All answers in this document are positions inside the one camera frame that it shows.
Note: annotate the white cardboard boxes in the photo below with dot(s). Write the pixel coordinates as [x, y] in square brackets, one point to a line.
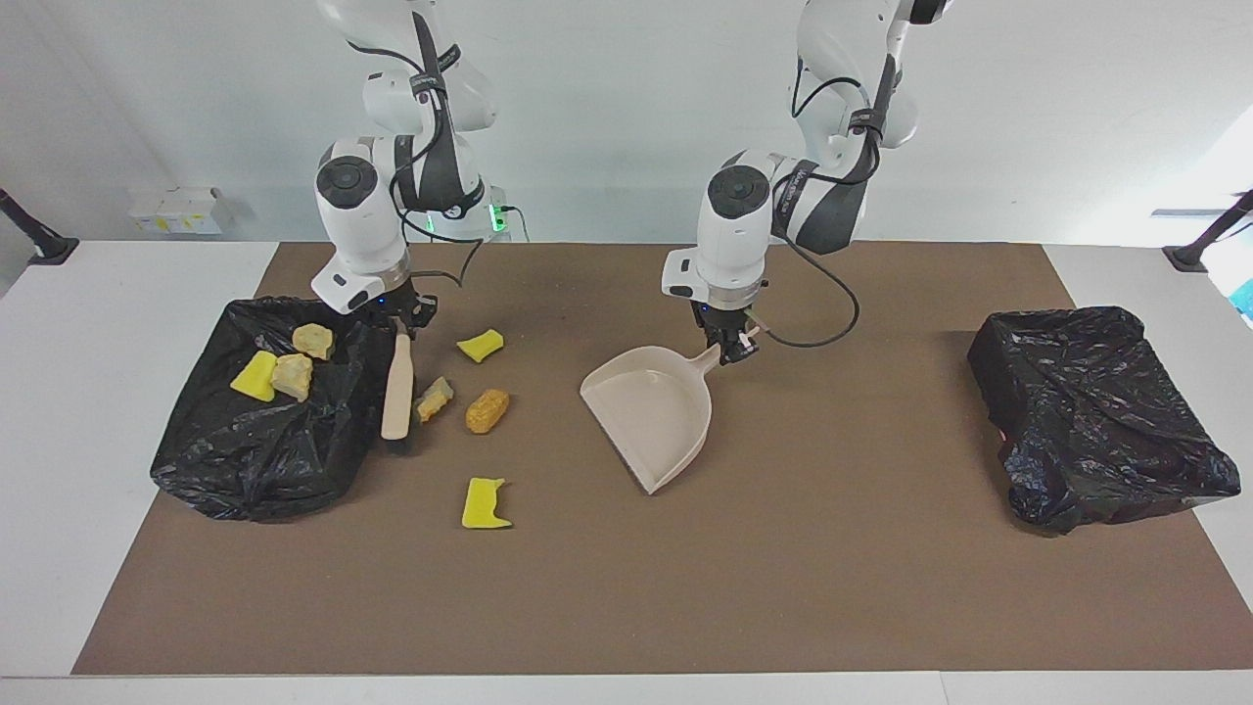
[176, 211]

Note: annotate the beige hand brush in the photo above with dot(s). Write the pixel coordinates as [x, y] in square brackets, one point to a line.
[396, 392]

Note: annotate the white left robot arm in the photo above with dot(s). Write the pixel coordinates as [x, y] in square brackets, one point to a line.
[734, 235]

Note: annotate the beige plastic dustpan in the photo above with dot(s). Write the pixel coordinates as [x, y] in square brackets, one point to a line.
[651, 411]

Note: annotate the black camera stand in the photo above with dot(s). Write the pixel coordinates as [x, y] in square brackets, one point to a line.
[1199, 250]
[44, 245]

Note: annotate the yellow notched sponge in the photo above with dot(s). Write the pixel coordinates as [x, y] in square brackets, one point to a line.
[482, 507]

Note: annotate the teal object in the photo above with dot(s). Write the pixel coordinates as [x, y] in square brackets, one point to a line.
[1246, 299]

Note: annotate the brown table mat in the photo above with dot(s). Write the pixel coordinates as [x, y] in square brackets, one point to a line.
[685, 607]

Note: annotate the black trash bag bin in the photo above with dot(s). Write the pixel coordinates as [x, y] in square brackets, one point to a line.
[274, 450]
[1096, 421]

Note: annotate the toy croissant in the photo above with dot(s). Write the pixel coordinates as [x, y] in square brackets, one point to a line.
[313, 341]
[292, 377]

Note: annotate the yellow sponge wedge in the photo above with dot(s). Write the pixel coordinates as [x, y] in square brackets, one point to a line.
[480, 346]

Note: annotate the green yellow scouring sponge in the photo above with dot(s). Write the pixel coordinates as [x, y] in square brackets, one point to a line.
[255, 379]

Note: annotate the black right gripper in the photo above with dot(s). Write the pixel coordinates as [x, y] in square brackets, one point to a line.
[411, 305]

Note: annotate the pale yellow sponge chunk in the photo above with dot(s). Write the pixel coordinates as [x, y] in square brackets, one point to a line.
[436, 399]

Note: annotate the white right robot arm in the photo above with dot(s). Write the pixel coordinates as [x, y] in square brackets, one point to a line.
[357, 225]

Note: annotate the orange fried croquette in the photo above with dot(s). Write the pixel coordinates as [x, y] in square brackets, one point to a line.
[487, 411]

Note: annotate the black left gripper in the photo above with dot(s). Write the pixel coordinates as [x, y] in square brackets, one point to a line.
[726, 321]

